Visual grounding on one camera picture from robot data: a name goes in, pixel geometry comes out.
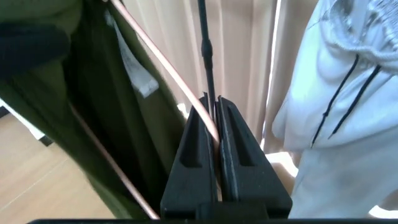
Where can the black clothes rack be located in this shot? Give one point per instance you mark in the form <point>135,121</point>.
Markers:
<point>206,53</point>

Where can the pink clothes hanger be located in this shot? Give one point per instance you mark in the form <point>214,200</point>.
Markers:
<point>174,76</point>

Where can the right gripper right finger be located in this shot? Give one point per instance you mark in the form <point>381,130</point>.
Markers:
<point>252,186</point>

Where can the green garment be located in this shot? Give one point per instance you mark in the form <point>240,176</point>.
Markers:
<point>109,124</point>

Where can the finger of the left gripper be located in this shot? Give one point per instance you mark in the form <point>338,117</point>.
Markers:
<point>31,46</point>

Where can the pale grey shorts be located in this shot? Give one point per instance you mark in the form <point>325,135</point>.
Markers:
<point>342,140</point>

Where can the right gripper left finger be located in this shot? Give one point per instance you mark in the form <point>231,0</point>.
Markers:
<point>189,186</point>

